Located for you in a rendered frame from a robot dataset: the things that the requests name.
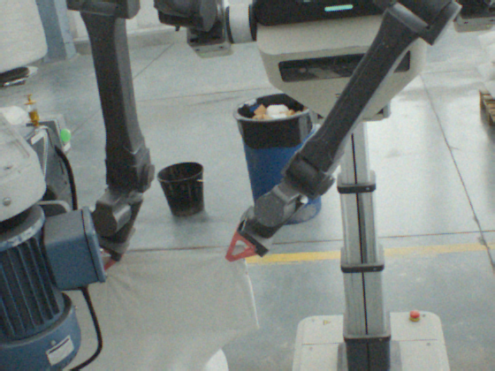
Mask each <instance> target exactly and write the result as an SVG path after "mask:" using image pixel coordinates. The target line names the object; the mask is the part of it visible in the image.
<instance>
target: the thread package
mask: <svg viewBox="0 0 495 371"><path fill-rule="evenodd" d="M47 51H48V49H47V43H46V38H45V33H44V30H43V28H42V21H41V18H40V16H39V13H38V6H37V4H36V1H35V0H0V73H3V72H7V71H9V70H12V69H15V68H18V67H20V66H23V65H26V64H29V63H33V61H36V60H38V59H40V58H42V57H44V56H45V55H46V54H47Z"/></svg>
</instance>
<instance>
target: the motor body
mask: <svg viewBox="0 0 495 371"><path fill-rule="evenodd" d="M43 224H44V214H43V209H42V208H41V207H40V206H39V205H38V204H33V205H32V206H31V211H30V213H29V215H28V217H27V218H26V219H25V220H24V221H22V222H21V223H20V224H19V225H15V227H13V228H11V229H9V230H8V231H5V232H3V233H1V234H0V371H61V370H63V369H64V368H66V367H67V366H68V365H69V364H70V363H71V362H72V361H73V360H74V358H75V357H76V355H77V353H78V351H79V349H80V343H81V330H80V325H79V322H78V319H77V315H76V313H75V310H77V309H78V308H77V306H74V305H73V303H72V301H71V299H70V297H69V296H68V295H67V294H65V293H63V292H61V291H60V290H59V289H58V288H57V287H56V286H55V285H52V284H51V281H50V276H49V273H48V270H47V268H46V264H45V262H44V259H43V257H42V252H41V249H40V242H41V240H42V229H41V227H42V226H43Z"/></svg>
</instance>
